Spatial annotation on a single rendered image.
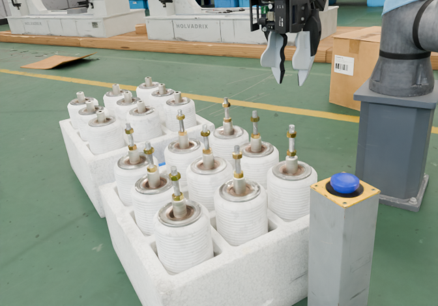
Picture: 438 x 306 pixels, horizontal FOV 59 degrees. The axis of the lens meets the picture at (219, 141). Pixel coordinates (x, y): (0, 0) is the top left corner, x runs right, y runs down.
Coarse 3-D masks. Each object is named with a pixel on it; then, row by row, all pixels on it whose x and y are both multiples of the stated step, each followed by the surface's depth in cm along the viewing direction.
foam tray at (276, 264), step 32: (128, 224) 75; (288, 224) 71; (128, 256) 77; (224, 256) 65; (256, 256) 66; (288, 256) 70; (160, 288) 59; (192, 288) 61; (224, 288) 65; (256, 288) 69; (288, 288) 74
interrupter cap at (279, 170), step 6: (282, 162) 77; (300, 162) 77; (276, 168) 75; (282, 168) 75; (300, 168) 75; (306, 168) 74; (276, 174) 73; (282, 174) 73; (288, 174) 73; (294, 174) 73; (300, 174) 72; (306, 174) 72; (288, 180) 71; (294, 180) 71
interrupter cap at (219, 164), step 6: (216, 156) 82; (192, 162) 80; (198, 162) 80; (216, 162) 80; (222, 162) 79; (192, 168) 78; (198, 168) 78; (204, 168) 78; (210, 168) 78; (216, 168) 77; (222, 168) 77; (204, 174) 76; (210, 174) 76
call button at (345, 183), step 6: (336, 174) 57; (342, 174) 57; (348, 174) 56; (330, 180) 56; (336, 180) 55; (342, 180) 55; (348, 180) 55; (354, 180) 55; (336, 186) 55; (342, 186) 54; (348, 186) 54; (354, 186) 54; (342, 192) 55; (348, 192) 55
